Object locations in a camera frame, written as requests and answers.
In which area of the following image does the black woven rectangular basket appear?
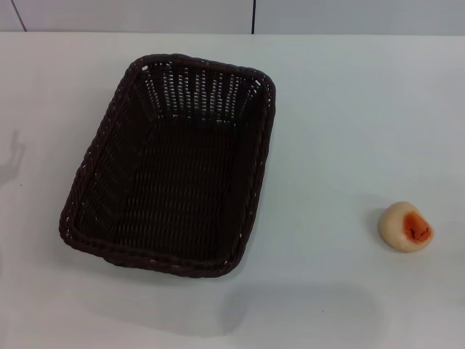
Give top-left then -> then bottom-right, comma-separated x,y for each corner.
58,53 -> 278,279

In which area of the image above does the cream bun with orange top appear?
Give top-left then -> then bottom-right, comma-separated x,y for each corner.
377,201 -> 435,252

